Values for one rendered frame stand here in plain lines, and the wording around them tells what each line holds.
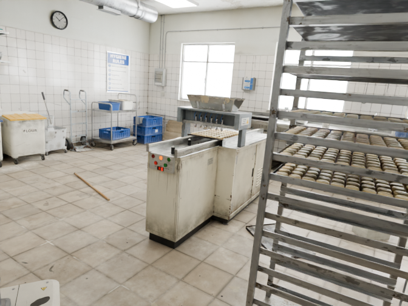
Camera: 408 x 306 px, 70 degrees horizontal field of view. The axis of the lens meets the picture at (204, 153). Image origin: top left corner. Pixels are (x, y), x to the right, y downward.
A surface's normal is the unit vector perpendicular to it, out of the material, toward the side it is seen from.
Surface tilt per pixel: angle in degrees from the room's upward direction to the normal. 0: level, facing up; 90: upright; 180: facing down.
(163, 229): 90
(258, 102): 90
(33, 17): 90
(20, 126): 91
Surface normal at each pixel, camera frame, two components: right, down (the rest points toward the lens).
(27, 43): 0.84, 0.18
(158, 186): -0.49, 0.16
